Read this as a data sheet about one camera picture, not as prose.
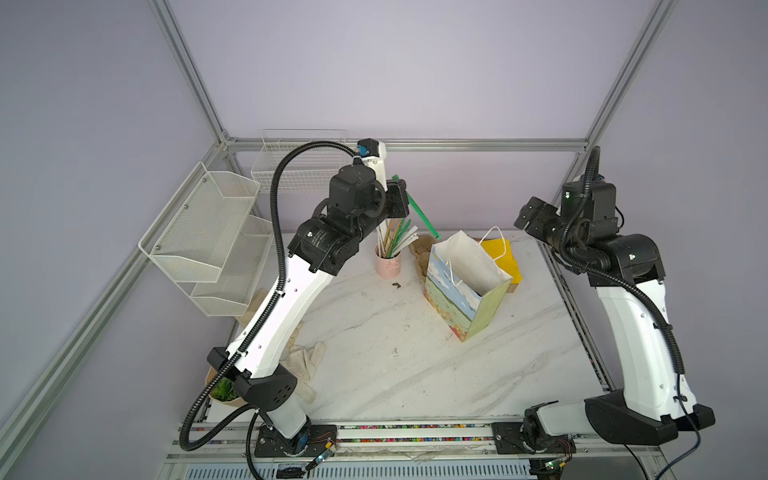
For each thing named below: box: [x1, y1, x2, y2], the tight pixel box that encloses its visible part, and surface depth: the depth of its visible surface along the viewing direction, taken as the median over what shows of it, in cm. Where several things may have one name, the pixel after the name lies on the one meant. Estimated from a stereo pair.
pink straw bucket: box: [374, 243, 402, 279], surface depth 103 cm
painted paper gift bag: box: [424, 230, 513, 342], surface depth 86 cm
